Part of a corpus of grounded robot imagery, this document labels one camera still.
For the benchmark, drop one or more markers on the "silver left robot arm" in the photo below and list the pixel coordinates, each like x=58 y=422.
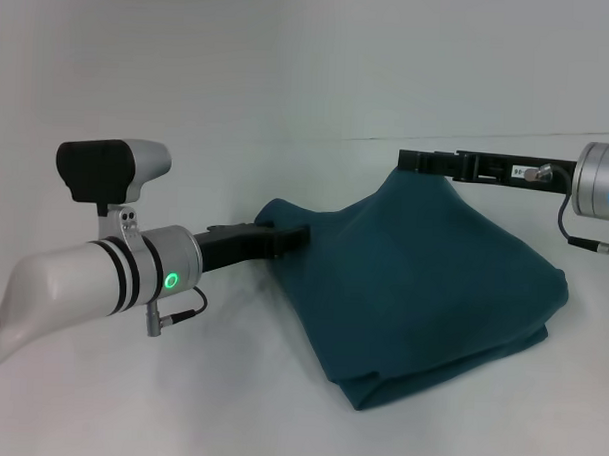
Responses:
x=82 y=280

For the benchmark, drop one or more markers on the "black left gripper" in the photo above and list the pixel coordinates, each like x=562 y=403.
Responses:
x=229 y=248

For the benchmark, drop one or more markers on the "teal blue shirt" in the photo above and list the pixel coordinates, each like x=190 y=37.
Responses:
x=422 y=292

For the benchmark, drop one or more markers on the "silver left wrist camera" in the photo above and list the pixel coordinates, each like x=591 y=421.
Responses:
x=106 y=171

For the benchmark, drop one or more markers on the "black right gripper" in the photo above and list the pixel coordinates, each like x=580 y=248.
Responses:
x=501 y=170

